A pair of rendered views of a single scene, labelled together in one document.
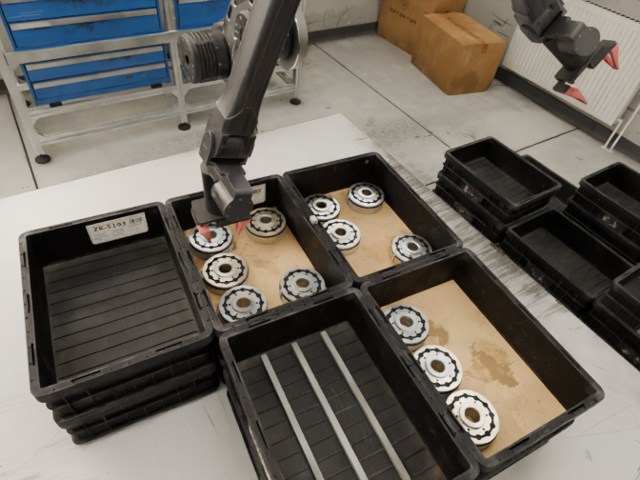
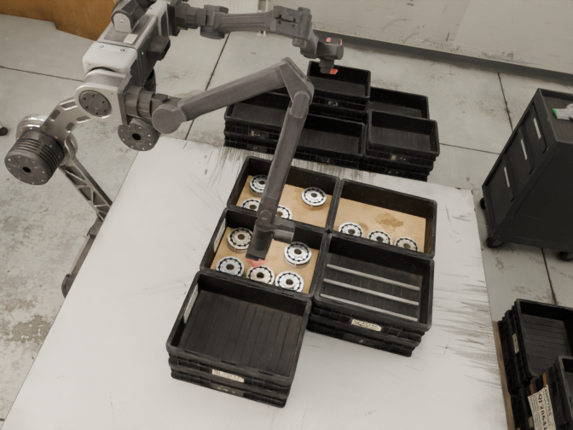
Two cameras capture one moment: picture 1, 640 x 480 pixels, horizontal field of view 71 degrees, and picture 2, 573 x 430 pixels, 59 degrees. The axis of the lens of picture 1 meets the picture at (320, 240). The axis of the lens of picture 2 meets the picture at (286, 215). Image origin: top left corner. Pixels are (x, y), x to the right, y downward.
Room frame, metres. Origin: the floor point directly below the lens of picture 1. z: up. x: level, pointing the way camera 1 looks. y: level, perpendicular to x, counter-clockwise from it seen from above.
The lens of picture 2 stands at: (-0.04, 0.96, 2.37)
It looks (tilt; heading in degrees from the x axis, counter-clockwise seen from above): 49 degrees down; 309
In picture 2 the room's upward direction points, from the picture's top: 9 degrees clockwise
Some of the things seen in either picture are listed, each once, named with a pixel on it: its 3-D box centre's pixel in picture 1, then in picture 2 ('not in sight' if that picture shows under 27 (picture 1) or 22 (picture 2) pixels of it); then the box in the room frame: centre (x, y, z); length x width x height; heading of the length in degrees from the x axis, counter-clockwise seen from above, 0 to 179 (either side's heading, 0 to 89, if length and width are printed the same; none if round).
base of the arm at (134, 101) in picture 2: not in sight; (139, 102); (1.03, 0.37, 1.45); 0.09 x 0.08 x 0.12; 128
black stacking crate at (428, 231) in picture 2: (464, 352); (381, 225); (0.50, -0.32, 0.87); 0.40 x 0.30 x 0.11; 32
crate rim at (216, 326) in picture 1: (253, 243); (265, 251); (0.68, 0.15, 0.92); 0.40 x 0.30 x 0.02; 32
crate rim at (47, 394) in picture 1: (110, 284); (241, 323); (0.52, 0.40, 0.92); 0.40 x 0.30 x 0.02; 32
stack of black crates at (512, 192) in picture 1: (483, 208); (261, 136); (1.59, -0.72, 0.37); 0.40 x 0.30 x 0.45; 38
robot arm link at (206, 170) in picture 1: (218, 177); (264, 229); (0.64, 0.20, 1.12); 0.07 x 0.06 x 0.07; 37
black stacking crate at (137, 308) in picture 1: (116, 299); (240, 331); (0.52, 0.40, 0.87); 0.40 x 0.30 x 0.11; 32
